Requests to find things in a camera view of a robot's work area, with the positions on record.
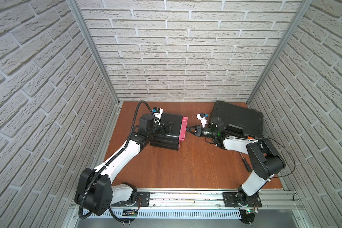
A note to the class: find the left aluminium corner post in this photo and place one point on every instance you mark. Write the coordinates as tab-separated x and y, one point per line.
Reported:
75	9

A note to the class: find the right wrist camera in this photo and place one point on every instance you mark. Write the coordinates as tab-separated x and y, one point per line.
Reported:
203	119

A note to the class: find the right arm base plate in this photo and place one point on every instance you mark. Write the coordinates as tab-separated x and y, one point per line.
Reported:
230	199

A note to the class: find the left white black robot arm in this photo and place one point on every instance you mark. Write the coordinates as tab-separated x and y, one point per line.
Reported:
95	192

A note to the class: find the black handled screwdriver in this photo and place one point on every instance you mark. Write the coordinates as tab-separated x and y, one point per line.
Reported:
246	164

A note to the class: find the black plastic tool case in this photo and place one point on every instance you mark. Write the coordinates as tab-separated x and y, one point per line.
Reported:
236	120

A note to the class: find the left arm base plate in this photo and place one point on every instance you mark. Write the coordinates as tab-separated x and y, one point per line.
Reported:
141	199

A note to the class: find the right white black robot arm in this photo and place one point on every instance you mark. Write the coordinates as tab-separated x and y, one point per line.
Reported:
265	160

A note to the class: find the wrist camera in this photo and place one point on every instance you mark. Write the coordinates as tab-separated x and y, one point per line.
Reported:
203	119
157	112

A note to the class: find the white ventilation grille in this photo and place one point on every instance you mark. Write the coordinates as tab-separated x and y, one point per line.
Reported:
178	214

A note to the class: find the black drawer cabinet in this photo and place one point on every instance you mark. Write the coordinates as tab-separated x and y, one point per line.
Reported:
169	137

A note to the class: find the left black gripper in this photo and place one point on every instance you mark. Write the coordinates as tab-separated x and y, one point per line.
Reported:
165	128

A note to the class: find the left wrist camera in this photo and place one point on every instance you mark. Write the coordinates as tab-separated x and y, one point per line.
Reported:
157	112

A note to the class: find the pink top drawer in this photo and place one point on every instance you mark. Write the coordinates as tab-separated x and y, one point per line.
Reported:
183	128

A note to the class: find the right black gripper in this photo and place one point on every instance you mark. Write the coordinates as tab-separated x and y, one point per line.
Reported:
198	130

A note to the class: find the right aluminium corner post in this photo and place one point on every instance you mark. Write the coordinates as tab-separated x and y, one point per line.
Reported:
301	11

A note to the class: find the aluminium corner post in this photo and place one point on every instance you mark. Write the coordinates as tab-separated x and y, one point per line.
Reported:
75	9
301	11

